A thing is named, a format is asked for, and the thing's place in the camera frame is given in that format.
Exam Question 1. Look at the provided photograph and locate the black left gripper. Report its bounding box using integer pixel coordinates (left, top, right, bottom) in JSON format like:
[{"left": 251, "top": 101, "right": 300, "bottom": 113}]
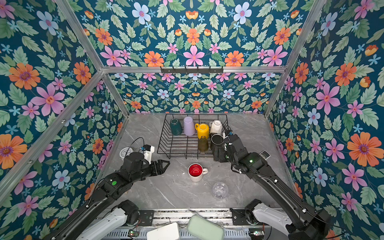
[{"left": 131, "top": 158, "right": 173, "bottom": 184}]

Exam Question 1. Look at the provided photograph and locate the black mug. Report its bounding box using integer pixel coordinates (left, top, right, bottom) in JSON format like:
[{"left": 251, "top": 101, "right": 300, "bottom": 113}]
[{"left": 211, "top": 134, "right": 224, "bottom": 151}]

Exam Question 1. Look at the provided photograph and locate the olive green glass tumbler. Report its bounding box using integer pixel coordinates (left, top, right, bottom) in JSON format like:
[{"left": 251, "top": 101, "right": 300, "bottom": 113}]
[{"left": 198, "top": 136, "right": 209, "bottom": 153}]

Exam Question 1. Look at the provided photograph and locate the white ceramic mug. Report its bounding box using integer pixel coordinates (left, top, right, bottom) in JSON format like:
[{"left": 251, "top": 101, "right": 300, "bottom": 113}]
[{"left": 210, "top": 120, "right": 223, "bottom": 135}]

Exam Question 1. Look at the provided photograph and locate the white mug red inside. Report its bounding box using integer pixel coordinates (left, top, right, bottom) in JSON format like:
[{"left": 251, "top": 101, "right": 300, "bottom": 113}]
[{"left": 188, "top": 163, "right": 209, "bottom": 183}]

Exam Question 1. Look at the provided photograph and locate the yellow mug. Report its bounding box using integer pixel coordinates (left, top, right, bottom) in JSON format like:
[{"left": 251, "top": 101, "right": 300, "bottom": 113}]
[{"left": 195, "top": 123, "right": 210, "bottom": 140}]

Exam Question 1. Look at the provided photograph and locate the clear glass tumbler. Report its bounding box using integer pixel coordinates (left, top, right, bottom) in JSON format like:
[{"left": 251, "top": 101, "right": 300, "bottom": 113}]
[{"left": 212, "top": 182, "right": 229, "bottom": 199}]

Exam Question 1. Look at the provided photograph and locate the dark green mug cream inside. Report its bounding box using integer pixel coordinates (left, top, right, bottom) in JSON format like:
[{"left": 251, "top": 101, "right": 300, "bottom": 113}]
[{"left": 170, "top": 118, "right": 183, "bottom": 136}]

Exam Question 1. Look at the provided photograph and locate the lilac plastic cup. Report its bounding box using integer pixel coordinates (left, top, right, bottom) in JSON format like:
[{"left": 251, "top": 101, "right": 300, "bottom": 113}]
[{"left": 183, "top": 117, "right": 196, "bottom": 137}]

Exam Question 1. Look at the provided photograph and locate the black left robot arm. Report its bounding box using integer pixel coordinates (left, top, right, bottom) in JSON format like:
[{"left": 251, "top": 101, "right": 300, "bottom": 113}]
[{"left": 44, "top": 152, "right": 171, "bottom": 240}]

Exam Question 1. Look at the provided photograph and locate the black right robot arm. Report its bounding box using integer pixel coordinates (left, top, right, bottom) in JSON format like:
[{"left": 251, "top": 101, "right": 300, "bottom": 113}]
[{"left": 211, "top": 134, "right": 331, "bottom": 240}]

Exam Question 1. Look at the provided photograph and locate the small white round timer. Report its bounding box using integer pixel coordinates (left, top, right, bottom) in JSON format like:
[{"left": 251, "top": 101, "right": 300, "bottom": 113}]
[{"left": 119, "top": 147, "right": 134, "bottom": 160}]

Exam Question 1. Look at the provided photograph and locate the white rectangular box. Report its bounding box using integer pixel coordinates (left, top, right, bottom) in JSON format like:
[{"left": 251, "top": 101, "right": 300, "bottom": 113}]
[{"left": 147, "top": 223, "right": 180, "bottom": 240}]

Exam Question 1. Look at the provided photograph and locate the pale green rectangular box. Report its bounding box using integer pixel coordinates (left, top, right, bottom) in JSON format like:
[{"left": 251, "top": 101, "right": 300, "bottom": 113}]
[{"left": 187, "top": 215, "right": 225, "bottom": 240}]

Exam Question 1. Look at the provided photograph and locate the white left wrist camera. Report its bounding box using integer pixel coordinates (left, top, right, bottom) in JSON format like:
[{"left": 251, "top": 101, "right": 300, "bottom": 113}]
[{"left": 142, "top": 145, "right": 155, "bottom": 165}]

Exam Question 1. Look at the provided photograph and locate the black wire dish rack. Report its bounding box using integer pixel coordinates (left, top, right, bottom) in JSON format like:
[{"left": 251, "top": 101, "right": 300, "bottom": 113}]
[{"left": 157, "top": 114, "right": 231, "bottom": 159}]

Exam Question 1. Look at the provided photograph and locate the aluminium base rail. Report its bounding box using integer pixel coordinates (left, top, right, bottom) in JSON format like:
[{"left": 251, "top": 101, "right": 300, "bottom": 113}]
[{"left": 98, "top": 207, "right": 316, "bottom": 229}]

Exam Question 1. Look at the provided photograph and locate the black wall hook rail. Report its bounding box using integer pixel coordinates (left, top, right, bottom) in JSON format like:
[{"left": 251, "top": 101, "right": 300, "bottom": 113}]
[{"left": 160, "top": 67, "right": 224, "bottom": 74}]

